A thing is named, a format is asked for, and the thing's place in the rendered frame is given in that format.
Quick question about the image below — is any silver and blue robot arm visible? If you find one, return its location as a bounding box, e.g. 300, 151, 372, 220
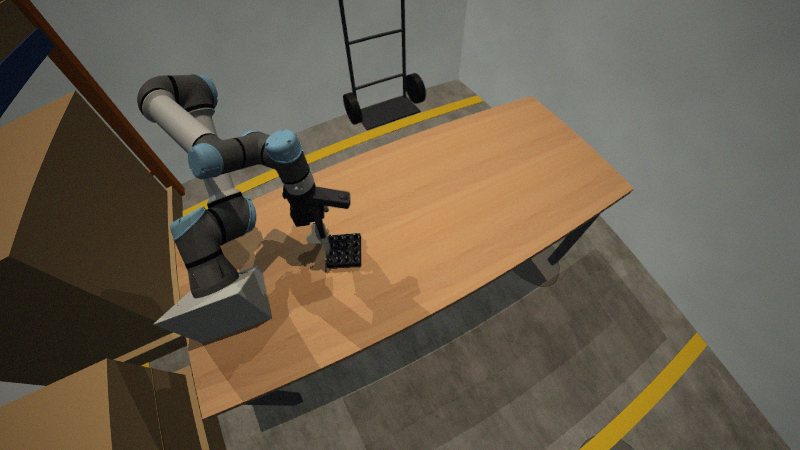
137, 74, 314, 298

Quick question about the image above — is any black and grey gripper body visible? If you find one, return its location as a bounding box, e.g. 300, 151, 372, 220
282, 182, 324, 227

